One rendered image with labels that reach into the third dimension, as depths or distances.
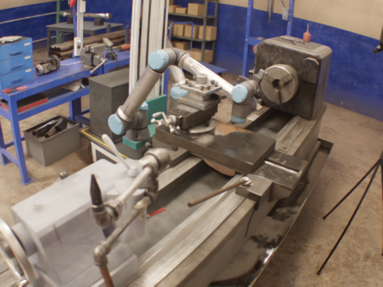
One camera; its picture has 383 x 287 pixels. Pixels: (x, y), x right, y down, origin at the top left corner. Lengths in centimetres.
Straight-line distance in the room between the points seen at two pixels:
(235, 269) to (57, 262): 107
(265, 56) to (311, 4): 335
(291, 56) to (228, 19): 396
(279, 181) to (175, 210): 50
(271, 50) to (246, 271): 150
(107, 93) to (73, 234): 198
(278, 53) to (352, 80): 340
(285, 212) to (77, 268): 153
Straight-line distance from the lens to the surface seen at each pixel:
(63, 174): 106
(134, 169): 96
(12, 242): 78
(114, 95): 273
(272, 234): 197
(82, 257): 92
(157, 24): 272
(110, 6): 816
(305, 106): 240
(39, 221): 84
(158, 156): 114
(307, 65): 227
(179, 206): 157
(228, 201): 144
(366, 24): 553
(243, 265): 175
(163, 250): 118
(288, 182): 156
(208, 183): 174
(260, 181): 153
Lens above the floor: 170
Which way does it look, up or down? 26 degrees down
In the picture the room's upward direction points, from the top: 4 degrees clockwise
